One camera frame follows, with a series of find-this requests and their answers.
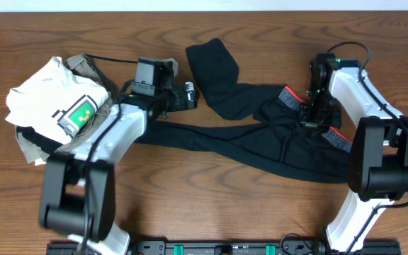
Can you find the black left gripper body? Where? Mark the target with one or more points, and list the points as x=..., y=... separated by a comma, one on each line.
x=184, y=98

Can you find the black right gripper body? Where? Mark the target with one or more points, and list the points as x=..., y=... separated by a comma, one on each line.
x=310, y=115

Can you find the black leggings grey waistband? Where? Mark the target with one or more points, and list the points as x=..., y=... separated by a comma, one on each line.
x=276, y=143

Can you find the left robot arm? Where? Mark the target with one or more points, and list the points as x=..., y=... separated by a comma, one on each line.
x=78, y=192

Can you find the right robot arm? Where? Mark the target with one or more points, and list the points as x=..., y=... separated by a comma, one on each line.
x=377, y=170

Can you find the olive green garment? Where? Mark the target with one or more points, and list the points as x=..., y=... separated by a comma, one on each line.
x=83, y=66

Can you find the black garment under shirt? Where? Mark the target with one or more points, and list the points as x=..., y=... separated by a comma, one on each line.
x=46, y=144

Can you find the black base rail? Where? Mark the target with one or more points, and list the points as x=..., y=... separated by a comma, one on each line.
x=289, y=246

